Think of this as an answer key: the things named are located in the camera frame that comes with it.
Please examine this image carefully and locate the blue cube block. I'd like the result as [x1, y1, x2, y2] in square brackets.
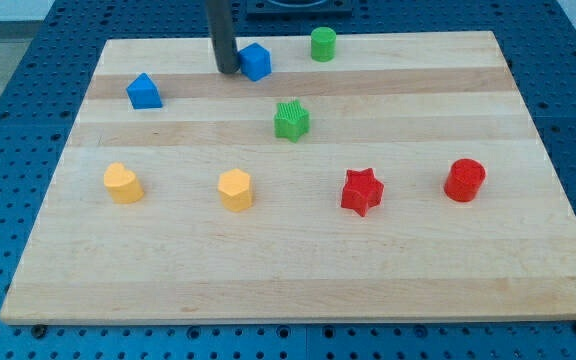
[238, 43, 272, 81]

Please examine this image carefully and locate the yellow hexagon block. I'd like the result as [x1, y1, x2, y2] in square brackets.
[217, 168, 253, 212]

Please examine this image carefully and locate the green star block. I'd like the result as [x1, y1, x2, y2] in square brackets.
[274, 100, 310, 143]

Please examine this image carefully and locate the red star block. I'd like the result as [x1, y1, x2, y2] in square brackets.
[340, 168, 384, 217]

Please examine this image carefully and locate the light wooden board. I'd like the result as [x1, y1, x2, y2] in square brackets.
[0, 31, 576, 325]

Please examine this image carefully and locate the green cylinder block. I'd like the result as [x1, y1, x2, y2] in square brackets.
[310, 27, 337, 62]

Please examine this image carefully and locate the yellow heart block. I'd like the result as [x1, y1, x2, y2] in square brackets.
[103, 162, 144, 204]

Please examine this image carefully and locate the blue triangular block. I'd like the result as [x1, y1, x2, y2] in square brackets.
[126, 73, 163, 110]

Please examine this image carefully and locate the red cylinder block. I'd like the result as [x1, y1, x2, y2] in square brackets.
[444, 158, 486, 202]

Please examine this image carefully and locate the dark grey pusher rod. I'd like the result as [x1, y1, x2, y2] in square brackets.
[205, 0, 240, 74]

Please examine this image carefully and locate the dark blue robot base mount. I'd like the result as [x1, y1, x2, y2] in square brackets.
[244, 0, 354, 19]

